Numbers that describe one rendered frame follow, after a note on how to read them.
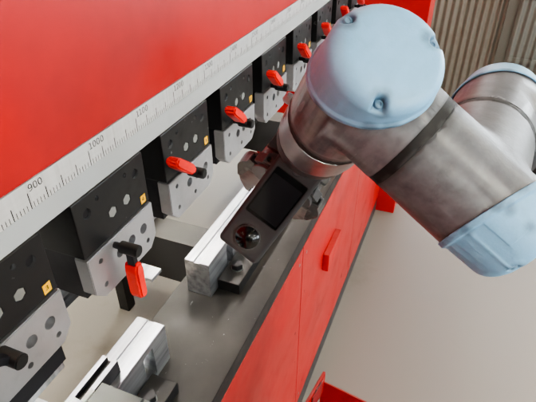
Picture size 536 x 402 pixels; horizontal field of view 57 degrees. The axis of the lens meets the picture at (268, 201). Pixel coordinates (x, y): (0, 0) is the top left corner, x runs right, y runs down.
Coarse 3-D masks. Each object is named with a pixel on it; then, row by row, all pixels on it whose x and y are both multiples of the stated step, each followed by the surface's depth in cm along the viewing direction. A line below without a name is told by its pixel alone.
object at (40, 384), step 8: (56, 352) 68; (48, 360) 66; (56, 360) 68; (64, 360) 70; (40, 368) 65; (48, 368) 67; (56, 368) 68; (40, 376) 66; (48, 376) 67; (32, 384) 64; (40, 384) 66; (48, 384) 69; (24, 392) 63; (32, 392) 65; (40, 392) 68; (16, 400) 62; (24, 400) 64; (32, 400) 67
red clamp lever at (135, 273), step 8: (120, 248) 68; (128, 248) 67; (136, 248) 67; (128, 256) 68; (136, 256) 67; (128, 264) 69; (136, 264) 69; (128, 272) 70; (136, 272) 70; (128, 280) 71; (136, 280) 70; (144, 280) 72; (136, 288) 71; (144, 288) 72; (136, 296) 73; (144, 296) 73
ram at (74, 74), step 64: (0, 0) 45; (64, 0) 52; (128, 0) 61; (192, 0) 75; (256, 0) 97; (320, 0) 136; (0, 64) 46; (64, 64) 54; (128, 64) 64; (192, 64) 79; (0, 128) 48; (64, 128) 56; (0, 192) 50; (64, 192) 58; (0, 256) 51
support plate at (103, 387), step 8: (104, 384) 78; (96, 392) 77; (104, 392) 77; (112, 392) 77; (120, 392) 77; (88, 400) 76; (96, 400) 76; (104, 400) 76; (112, 400) 76; (120, 400) 76; (128, 400) 76; (136, 400) 76; (144, 400) 76
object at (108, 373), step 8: (104, 360) 82; (112, 360) 82; (96, 368) 81; (104, 368) 82; (112, 368) 81; (88, 376) 79; (96, 376) 80; (104, 376) 80; (112, 376) 82; (80, 384) 78; (88, 384) 79; (96, 384) 78; (72, 392) 77; (80, 392) 78
